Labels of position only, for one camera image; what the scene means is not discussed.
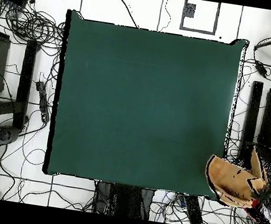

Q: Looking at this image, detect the black oblong box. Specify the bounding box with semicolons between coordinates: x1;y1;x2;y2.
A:
178;193;207;224

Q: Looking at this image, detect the dark green table cloth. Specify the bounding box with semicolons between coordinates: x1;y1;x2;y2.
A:
42;8;249;202

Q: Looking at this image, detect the black flat bar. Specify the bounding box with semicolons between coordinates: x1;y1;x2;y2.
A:
237;79;265;170
11;38;40;131

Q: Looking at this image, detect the black floor cable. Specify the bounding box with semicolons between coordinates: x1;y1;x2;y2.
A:
110;0;144;29

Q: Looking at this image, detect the black cable bundle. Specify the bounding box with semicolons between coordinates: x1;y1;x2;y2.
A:
0;4;67;50

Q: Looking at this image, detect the tan terry towel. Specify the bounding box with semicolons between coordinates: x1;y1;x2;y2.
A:
200;139;271;213

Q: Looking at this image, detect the black power adapter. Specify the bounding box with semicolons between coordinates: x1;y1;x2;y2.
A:
253;60;270;78

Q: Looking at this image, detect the black power strip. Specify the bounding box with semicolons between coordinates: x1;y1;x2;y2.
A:
30;79;55;124

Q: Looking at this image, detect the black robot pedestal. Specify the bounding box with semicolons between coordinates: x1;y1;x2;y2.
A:
90;180;155;222

